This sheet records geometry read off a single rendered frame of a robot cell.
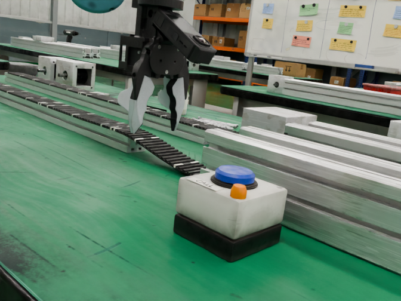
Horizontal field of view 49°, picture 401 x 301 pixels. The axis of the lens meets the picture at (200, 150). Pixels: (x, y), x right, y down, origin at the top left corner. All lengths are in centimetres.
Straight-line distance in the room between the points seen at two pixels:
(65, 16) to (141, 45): 1237
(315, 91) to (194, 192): 186
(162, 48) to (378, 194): 39
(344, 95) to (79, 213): 182
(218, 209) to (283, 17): 357
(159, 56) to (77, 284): 42
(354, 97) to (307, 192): 170
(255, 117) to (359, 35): 287
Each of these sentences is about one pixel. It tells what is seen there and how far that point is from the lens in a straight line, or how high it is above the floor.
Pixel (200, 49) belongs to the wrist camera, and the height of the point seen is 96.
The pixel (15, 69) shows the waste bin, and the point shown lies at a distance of 544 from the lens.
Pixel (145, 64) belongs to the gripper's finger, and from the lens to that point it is 68.
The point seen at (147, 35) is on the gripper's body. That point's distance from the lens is 72.
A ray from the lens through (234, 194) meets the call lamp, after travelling 39.
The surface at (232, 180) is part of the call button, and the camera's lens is 42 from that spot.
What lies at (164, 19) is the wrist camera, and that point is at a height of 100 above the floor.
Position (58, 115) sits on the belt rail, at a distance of 94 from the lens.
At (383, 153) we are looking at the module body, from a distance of 65.
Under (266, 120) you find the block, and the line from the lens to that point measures 74.
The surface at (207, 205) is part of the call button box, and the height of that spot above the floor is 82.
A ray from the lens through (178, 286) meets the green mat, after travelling 37.
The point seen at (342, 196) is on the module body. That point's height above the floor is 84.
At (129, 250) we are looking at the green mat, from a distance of 41.
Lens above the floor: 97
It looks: 13 degrees down
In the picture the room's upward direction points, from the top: 7 degrees clockwise
